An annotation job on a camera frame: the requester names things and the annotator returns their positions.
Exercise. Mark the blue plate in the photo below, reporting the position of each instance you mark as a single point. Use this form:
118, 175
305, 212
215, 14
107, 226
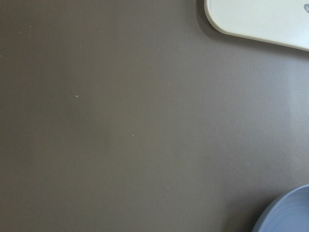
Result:
287, 213

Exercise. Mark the cream rabbit tray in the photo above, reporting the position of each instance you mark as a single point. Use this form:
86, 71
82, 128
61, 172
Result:
281, 22

